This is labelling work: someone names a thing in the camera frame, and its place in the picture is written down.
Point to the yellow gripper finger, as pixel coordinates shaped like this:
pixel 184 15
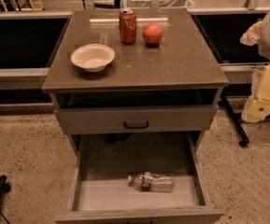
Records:
pixel 255 111
pixel 252 36

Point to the clear plastic water bottle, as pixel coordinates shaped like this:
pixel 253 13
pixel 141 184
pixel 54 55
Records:
pixel 152 182

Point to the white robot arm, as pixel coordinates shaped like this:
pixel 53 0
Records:
pixel 264 42

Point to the grey drawer cabinet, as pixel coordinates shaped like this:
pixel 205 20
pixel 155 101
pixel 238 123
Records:
pixel 180 71

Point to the open grey middle drawer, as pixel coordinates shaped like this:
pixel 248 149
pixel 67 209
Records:
pixel 101 193

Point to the closed grey top drawer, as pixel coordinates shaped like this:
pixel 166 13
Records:
pixel 161 119

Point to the black wheeled stand leg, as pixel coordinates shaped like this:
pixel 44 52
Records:
pixel 244 140

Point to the red apple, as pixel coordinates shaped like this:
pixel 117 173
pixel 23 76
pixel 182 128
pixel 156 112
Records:
pixel 152 33

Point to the red cola can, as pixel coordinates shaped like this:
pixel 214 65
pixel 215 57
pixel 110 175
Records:
pixel 127 23

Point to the white paper bowl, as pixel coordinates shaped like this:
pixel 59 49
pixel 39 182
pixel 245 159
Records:
pixel 93 57

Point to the white wire basket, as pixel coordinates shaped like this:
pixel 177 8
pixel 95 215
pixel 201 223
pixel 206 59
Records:
pixel 137 4

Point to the black drawer handle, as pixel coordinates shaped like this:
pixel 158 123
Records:
pixel 134 126

